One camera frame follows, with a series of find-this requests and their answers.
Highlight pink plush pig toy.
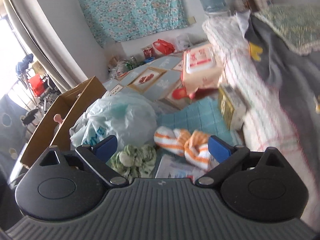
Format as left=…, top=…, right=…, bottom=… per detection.
left=53, top=114, right=63, bottom=125

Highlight green white scrunchie cloth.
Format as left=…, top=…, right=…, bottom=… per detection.
left=110, top=145, right=157, bottom=183

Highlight orange white striped towel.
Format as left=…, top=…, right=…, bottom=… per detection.
left=154, top=126, right=219, bottom=171

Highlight white woven blanket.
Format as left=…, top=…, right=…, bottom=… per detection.
left=202, top=16, right=319, bottom=230

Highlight translucent FamilyMart plastic bag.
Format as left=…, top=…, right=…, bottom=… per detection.
left=69, top=92, right=162, bottom=151

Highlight brown cardboard box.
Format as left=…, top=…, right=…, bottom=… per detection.
left=20, top=76, right=106, bottom=168

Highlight teal waffle towel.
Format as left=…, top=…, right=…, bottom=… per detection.
left=158, top=97, right=243, bottom=146

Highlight strawberry print tissue pack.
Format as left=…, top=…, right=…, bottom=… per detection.
left=155, top=154, right=206, bottom=182

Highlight wheelchair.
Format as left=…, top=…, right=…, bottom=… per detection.
left=15, top=54, right=61, bottom=127

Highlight baby wipes pack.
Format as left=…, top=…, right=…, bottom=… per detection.
left=181, top=43, right=225, bottom=97

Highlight grey blanket yellow patches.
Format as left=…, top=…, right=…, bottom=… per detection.
left=244, top=15, right=319, bottom=181

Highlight blue bowl on floor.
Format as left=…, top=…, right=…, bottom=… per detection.
left=144, top=57, right=155, bottom=64

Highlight red carton on floor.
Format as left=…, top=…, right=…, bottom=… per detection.
left=141, top=45, right=155, bottom=59

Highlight white plastic bag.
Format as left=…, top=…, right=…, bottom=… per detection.
left=174, top=33, right=193, bottom=51

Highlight red plastic bag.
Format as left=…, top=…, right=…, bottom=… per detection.
left=152, top=39, right=175, bottom=55

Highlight green floral pillow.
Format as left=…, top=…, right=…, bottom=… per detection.
left=254, top=4, right=319, bottom=56

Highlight grey window curtain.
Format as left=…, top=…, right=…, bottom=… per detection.
left=3, top=0, right=88, bottom=92

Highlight floral teal wall cloth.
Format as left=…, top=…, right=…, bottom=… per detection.
left=78, top=0, right=188, bottom=47

